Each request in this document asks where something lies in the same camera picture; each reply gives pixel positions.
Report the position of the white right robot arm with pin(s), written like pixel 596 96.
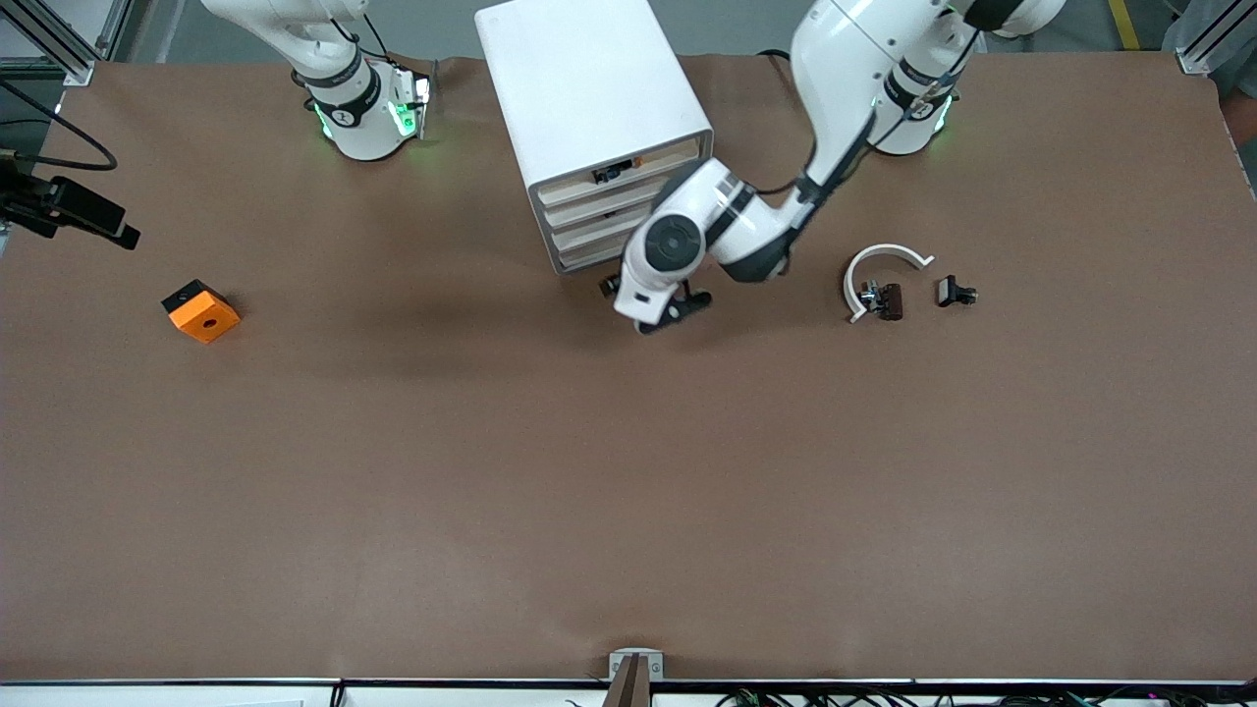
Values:
pixel 354 128

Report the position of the white table edge rail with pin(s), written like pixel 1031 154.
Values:
pixel 196 692

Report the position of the brown electrical component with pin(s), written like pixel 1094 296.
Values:
pixel 891 301

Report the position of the grey metal bracket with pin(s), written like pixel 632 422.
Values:
pixel 636 655

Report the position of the small black electrical component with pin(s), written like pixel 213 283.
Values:
pixel 949 291

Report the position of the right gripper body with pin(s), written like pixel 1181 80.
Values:
pixel 39 201

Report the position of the orange and black box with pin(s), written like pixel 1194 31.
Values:
pixel 206 319

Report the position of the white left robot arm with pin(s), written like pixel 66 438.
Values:
pixel 845 59

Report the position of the black and blue electrical component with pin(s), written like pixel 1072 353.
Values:
pixel 614 174

